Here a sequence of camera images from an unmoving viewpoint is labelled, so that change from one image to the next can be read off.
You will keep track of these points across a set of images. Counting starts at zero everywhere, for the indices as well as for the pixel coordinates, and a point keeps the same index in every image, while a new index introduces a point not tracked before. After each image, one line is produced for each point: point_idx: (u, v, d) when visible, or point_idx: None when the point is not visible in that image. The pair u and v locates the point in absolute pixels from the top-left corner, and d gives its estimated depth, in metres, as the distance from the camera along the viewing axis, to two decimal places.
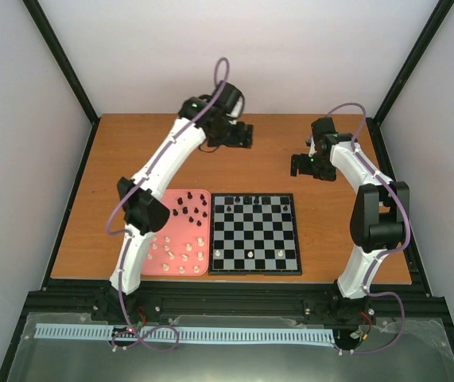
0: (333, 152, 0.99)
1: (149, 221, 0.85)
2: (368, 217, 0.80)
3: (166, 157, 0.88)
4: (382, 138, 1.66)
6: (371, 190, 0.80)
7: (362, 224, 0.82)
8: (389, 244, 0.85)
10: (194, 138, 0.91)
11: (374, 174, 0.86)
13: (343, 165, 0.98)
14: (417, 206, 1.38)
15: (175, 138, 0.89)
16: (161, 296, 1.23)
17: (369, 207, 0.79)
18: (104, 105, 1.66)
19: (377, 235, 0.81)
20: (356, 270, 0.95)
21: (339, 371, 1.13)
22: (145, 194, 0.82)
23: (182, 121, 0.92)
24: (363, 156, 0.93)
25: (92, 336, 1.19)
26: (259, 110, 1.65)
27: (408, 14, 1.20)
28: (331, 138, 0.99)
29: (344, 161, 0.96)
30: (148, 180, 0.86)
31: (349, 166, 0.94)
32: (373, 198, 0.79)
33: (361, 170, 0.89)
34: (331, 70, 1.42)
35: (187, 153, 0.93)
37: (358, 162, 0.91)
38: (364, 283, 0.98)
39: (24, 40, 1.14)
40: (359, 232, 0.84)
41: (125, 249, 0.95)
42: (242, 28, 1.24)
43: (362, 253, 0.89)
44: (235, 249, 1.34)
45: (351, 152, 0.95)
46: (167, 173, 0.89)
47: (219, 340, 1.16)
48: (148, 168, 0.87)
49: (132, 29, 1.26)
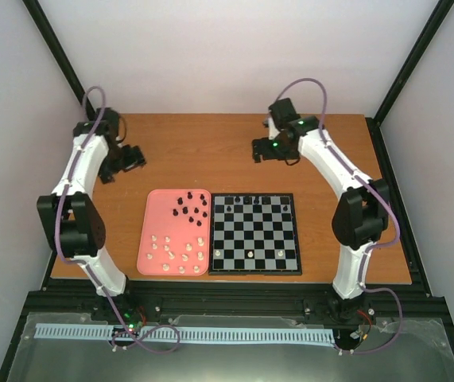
0: (302, 143, 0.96)
1: (91, 228, 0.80)
2: (355, 222, 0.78)
3: (79, 165, 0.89)
4: (382, 138, 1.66)
6: (354, 195, 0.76)
7: (348, 226, 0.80)
8: (373, 236, 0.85)
10: (101, 144, 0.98)
11: (352, 176, 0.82)
13: (314, 159, 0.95)
14: (417, 206, 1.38)
15: (83, 147, 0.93)
16: (161, 296, 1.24)
17: (355, 212, 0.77)
18: (104, 105, 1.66)
19: (363, 231, 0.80)
20: (349, 267, 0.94)
21: (339, 371, 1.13)
22: (76, 198, 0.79)
23: (81, 136, 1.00)
24: (335, 149, 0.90)
25: (92, 336, 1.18)
26: (260, 109, 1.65)
27: (408, 14, 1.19)
28: (297, 127, 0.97)
29: (316, 156, 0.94)
30: (71, 186, 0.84)
31: (322, 161, 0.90)
32: (357, 204, 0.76)
33: (339, 169, 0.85)
34: (330, 70, 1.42)
35: (95, 163, 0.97)
37: (332, 161, 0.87)
38: (359, 280, 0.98)
39: (23, 40, 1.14)
40: (348, 235, 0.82)
41: (88, 273, 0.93)
42: (242, 27, 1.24)
43: (351, 252, 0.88)
44: (235, 249, 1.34)
45: (322, 146, 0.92)
46: (86, 177, 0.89)
47: (219, 340, 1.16)
48: (67, 177, 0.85)
49: (132, 29, 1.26)
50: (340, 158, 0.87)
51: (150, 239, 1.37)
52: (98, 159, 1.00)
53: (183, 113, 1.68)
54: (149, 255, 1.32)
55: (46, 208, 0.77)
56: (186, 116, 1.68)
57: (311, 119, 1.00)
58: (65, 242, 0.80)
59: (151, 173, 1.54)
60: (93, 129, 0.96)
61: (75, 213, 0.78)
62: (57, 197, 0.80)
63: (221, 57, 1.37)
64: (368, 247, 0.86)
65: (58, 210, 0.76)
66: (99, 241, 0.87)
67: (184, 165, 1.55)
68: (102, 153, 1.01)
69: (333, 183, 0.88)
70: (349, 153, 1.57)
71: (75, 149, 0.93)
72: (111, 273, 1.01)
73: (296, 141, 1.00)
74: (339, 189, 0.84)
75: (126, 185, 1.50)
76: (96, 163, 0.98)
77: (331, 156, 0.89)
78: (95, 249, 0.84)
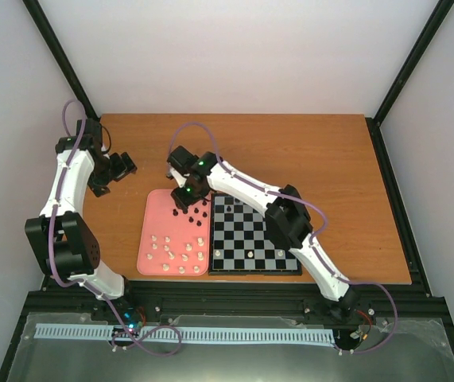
0: (211, 180, 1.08)
1: (85, 246, 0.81)
2: (285, 229, 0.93)
3: (67, 182, 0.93)
4: (382, 138, 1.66)
6: (273, 209, 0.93)
7: (282, 235, 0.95)
8: (308, 228, 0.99)
10: (87, 157, 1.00)
11: (265, 192, 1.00)
13: (228, 190, 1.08)
14: (417, 206, 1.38)
15: (68, 164, 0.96)
16: (161, 296, 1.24)
17: (281, 222, 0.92)
18: (104, 105, 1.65)
19: (295, 230, 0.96)
20: (312, 267, 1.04)
21: (339, 372, 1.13)
22: (67, 218, 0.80)
23: (65, 153, 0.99)
24: (240, 174, 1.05)
25: (92, 336, 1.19)
26: (260, 108, 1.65)
27: (408, 14, 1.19)
28: (201, 170, 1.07)
29: (226, 186, 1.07)
30: (60, 205, 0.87)
31: (235, 189, 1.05)
32: (280, 215, 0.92)
33: (254, 192, 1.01)
34: (330, 70, 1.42)
35: (84, 177, 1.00)
37: (244, 186, 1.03)
38: (333, 273, 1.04)
39: (23, 41, 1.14)
40: (287, 242, 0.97)
41: (89, 284, 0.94)
42: (242, 28, 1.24)
43: (301, 252, 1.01)
44: (235, 249, 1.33)
45: (227, 176, 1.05)
46: (74, 193, 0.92)
47: (219, 341, 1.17)
48: (56, 196, 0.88)
49: (133, 29, 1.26)
50: (250, 182, 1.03)
51: (151, 239, 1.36)
52: (86, 173, 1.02)
53: (183, 113, 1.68)
54: (149, 255, 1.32)
55: (36, 231, 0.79)
56: (186, 116, 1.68)
57: (208, 157, 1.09)
58: (59, 264, 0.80)
59: (152, 173, 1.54)
60: (76, 146, 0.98)
61: (67, 233, 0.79)
62: (47, 219, 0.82)
63: (221, 58, 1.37)
64: (308, 239, 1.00)
65: (49, 231, 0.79)
66: (95, 259, 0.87)
67: None
68: (88, 167, 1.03)
69: (253, 203, 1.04)
70: (349, 153, 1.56)
71: (61, 166, 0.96)
72: (109, 280, 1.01)
73: (203, 180, 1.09)
74: (261, 208, 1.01)
75: (126, 185, 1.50)
76: (84, 177, 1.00)
77: (241, 183, 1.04)
78: (91, 267, 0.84)
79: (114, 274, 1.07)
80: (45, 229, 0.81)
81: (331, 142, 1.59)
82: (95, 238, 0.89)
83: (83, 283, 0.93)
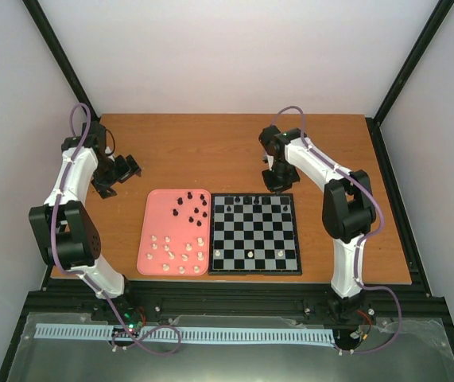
0: (289, 152, 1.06)
1: (86, 235, 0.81)
2: (339, 212, 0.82)
3: (71, 176, 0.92)
4: (382, 138, 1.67)
6: (336, 185, 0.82)
7: (335, 220, 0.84)
8: (363, 229, 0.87)
10: (90, 156, 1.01)
11: (334, 169, 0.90)
13: (301, 165, 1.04)
14: (417, 207, 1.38)
15: (73, 159, 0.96)
16: (161, 296, 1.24)
17: (339, 202, 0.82)
18: (105, 105, 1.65)
19: (352, 224, 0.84)
20: (343, 264, 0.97)
21: (339, 372, 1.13)
22: (70, 207, 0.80)
23: (70, 150, 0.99)
24: (316, 150, 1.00)
25: (92, 336, 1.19)
26: (261, 108, 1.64)
27: (407, 14, 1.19)
28: (283, 139, 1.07)
29: (301, 160, 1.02)
30: (64, 195, 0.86)
31: (306, 162, 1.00)
32: (339, 194, 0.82)
33: (322, 167, 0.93)
34: (332, 69, 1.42)
35: (86, 174, 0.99)
37: (316, 160, 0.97)
38: (356, 276, 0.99)
39: (22, 40, 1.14)
40: (337, 229, 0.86)
41: (89, 282, 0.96)
42: (243, 27, 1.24)
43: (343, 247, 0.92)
44: (235, 249, 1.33)
45: (304, 149, 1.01)
46: (78, 186, 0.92)
47: (219, 340, 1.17)
48: (60, 186, 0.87)
49: (133, 29, 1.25)
50: (321, 157, 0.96)
51: (151, 239, 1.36)
52: (88, 171, 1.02)
53: (183, 113, 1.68)
54: (149, 255, 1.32)
55: (38, 220, 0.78)
56: (187, 116, 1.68)
57: (293, 132, 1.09)
58: (60, 254, 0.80)
59: (152, 173, 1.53)
60: (82, 142, 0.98)
61: (69, 222, 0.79)
62: (49, 208, 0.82)
63: (221, 57, 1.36)
64: (358, 238, 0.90)
65: (52, 218, 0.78)
66: (95, 250, 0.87)
67: (183, 165, 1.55)
68: (91, 165, 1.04)
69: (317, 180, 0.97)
70: (349, 153, 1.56)
71: (66, 160, 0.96)
72: (110, 278, 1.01)
73: (283, 150, 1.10)
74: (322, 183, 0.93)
75: (126, 185, 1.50)
76: (86, 175, 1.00)
77: (313, 157, 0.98)
78: (91, 258, 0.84)
79: (117, 275, 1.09)
80: (48, 218, 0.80)
81: (331, 142, 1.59)
82: (97, 232, 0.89)
83: (83, 278, 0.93)
